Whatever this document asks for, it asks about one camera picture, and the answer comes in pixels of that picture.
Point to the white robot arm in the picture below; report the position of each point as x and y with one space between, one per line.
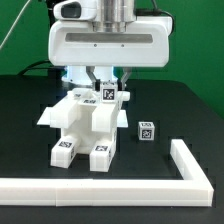
113 16

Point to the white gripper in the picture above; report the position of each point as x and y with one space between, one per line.
144 43

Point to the white chair back frame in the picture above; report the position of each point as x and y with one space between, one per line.
65 112

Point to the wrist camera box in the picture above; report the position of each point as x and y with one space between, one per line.
76 10

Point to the white U-shaped obstacle fence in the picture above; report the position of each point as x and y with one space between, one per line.
193 189

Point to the white chair seat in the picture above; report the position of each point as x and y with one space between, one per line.
88 133

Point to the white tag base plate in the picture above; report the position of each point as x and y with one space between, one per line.
122 121

